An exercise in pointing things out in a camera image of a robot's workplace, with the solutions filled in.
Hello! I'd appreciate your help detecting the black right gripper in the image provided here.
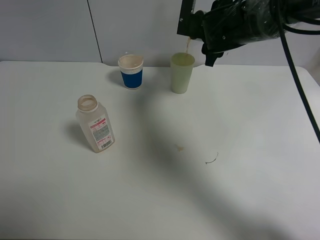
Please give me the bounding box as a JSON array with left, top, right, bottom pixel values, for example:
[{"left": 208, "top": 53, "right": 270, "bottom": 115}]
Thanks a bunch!
[{"left": 193, "top": 0, "right": 250, "bottom": 67}]

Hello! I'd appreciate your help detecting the clear plastic drink bottle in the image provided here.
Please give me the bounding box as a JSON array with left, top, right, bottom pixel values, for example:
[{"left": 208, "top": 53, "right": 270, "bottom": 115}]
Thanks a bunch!
[{"left": 76, "top": 94, "right": 115, "bottom": 153}]

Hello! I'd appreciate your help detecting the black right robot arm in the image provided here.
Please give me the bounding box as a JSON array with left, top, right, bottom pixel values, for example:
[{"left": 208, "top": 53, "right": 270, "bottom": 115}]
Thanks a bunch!
[{"left": 200, "top": 0, "right": 320, "bottom": 67}]

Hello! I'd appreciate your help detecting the pale green plastic cup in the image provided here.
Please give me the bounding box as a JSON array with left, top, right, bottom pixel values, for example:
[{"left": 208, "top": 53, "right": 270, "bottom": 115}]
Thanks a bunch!
[{"left": 170, "top": 52, "right": 195, "bottom": 94}]

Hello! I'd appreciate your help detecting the blue sleeved paper cup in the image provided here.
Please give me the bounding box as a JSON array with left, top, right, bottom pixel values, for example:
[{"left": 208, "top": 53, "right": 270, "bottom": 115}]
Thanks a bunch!
[{"left": 118, "top": 54, "right": 144, "bottom": 89}]

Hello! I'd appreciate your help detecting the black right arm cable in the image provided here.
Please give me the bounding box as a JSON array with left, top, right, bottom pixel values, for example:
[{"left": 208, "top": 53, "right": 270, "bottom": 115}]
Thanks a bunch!
[{"left": 268, "top": 0, "right": 320, "bottom": 145}]

